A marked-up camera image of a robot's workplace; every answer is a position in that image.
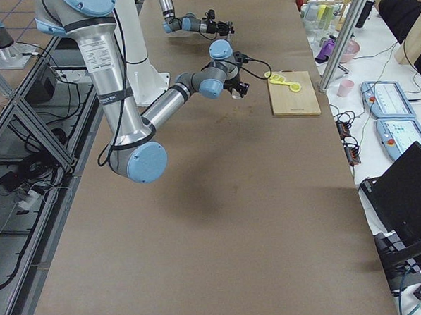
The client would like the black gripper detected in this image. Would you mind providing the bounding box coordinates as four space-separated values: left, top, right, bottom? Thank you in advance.
205 18 234 35
224 71 249 97

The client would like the clear glass cup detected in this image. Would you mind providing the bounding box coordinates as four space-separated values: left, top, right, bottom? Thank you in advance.
231 89 243 99

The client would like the yellow plastic cup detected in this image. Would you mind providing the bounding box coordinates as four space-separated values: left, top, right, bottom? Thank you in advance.
318 5 334 32

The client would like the pink plastic cup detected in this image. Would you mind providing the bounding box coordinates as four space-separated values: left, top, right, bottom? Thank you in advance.
337 79 354 98

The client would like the yellow plastic spoon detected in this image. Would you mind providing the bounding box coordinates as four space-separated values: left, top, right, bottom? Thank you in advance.
269 80 300 89

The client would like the wooden cutting board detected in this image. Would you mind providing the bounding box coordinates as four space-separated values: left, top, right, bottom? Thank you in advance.
267 71 321 117

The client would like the lemon slice on spoon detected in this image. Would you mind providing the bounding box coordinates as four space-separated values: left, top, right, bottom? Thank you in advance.
289 83 302 92

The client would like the purple cloth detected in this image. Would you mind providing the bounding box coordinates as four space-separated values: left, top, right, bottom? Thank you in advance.
315 38 335 63

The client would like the pink bowl with ice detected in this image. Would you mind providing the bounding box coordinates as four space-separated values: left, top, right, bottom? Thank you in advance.
340 39 360 63

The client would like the brown table mat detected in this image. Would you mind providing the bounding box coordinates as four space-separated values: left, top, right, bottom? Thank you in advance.
10 0 400 315

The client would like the teach pendant with red button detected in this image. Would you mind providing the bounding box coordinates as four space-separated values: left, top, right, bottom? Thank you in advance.
361 81 417 119

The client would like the black laptop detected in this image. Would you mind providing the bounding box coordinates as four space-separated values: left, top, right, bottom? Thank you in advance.
360 142 421 242

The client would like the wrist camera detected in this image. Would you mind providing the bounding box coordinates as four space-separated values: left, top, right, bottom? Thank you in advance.
233 51 250 66
205 9 216 20

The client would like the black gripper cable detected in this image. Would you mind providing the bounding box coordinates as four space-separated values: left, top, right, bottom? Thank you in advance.
238 55 274 82

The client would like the aluminium frame post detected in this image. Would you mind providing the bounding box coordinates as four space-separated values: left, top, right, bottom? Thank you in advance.
318 0 367 93

